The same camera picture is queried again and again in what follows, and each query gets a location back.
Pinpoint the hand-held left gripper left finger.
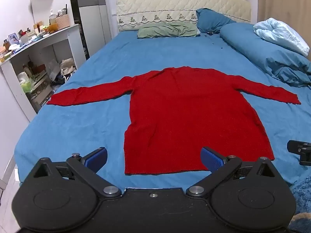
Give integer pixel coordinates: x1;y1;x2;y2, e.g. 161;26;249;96
32;147;121;198

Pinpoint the woven basket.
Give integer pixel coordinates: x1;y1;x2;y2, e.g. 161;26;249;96
55;14;71;30

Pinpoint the blue fluffy rug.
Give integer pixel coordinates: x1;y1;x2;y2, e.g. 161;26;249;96
288;176;311;233

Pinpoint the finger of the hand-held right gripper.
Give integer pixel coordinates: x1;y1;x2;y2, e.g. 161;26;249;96
287;140;311;167

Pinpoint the beige cloth bag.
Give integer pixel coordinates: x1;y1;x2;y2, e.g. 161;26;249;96
60;57;75;76

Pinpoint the red knit sweater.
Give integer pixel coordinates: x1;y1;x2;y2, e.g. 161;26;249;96
46;66;302;175

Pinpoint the light blue blanket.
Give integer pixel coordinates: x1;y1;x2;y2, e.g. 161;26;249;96
253;18;310;57

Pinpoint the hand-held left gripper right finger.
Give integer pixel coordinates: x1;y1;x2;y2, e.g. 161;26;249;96
186;146;279;198

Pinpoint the cream quilted headboard cover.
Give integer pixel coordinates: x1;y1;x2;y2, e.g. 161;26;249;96
116;0;252;32

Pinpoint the grey white wardrobe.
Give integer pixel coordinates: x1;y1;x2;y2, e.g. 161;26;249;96
69;0;115;59

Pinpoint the blue duvet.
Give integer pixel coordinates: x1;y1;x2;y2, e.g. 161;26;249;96
220;23;311;88

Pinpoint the green pillow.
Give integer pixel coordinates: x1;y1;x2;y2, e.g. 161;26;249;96
137;21;201;39

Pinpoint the blue bed sheet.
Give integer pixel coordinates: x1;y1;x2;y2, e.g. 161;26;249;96
11;30;311;193

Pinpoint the white desk shelf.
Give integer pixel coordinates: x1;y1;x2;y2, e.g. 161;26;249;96
0;23;87;122

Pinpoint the green white tissue pack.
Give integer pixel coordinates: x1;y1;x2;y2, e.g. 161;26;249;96
17;71;34;93

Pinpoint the blue pillow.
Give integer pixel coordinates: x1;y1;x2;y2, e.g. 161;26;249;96
195;8;237;34

